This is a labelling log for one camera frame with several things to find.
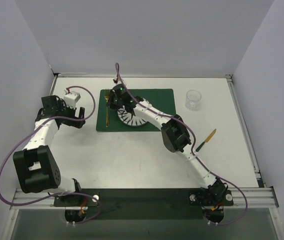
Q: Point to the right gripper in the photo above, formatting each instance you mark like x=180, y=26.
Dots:
x=114, y=103

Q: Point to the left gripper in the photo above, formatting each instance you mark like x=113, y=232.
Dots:
x=71, y=116

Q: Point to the gold fork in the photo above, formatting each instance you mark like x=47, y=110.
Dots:
x=107, y=97

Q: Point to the white plate with black stripes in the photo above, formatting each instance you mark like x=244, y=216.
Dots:
x=129, y=119

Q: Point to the green placemat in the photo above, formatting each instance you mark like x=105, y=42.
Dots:
x=161, y=99

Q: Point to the green handled gold knife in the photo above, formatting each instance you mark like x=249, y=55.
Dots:
x=206, y=140

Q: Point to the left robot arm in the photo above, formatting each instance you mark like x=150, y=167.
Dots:
x=35, y=165

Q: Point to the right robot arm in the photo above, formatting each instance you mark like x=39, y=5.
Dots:
x=175, y=136

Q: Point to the clear plastic cup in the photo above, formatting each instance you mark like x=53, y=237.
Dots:
x=193, y=100

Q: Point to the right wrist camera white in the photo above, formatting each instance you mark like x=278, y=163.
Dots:
x=118, y=81

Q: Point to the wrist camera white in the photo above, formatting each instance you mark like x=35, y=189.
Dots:
x=71, y=99
x=118, y=81

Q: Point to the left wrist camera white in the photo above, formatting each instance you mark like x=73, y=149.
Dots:
x=71, y=99

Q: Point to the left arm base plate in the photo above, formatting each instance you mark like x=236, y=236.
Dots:
x=73, y=200

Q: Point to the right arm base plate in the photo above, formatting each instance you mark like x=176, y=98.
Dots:
x=202, y=198

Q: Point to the aluminium front frame rail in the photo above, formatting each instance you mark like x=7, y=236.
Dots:
x=251, y=197

